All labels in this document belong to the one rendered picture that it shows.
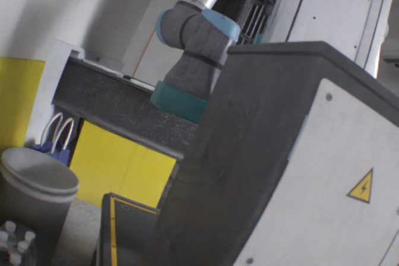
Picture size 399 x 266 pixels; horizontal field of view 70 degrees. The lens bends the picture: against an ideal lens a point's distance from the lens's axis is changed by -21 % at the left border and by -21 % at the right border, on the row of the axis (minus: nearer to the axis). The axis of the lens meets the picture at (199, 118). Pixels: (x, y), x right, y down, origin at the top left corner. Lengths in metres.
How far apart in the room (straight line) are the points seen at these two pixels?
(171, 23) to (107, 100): 0.85
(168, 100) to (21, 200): 0.51
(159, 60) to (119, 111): 3.32
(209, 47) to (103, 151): 0.98
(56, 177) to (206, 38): 0.68
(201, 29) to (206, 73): 0.12
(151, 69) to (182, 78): 4.15
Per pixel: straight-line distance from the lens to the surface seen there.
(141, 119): 1.76
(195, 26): 0.93
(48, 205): 0.99
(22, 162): 1.20
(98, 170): 1.75
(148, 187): 1.76
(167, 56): 5.04
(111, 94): 1.76
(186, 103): 0.86
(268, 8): 1.49
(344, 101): 0.39
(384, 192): 0.48
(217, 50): 0.89
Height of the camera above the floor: 0.73
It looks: 4 degrees down
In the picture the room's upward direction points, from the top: 23 degrees clockwise
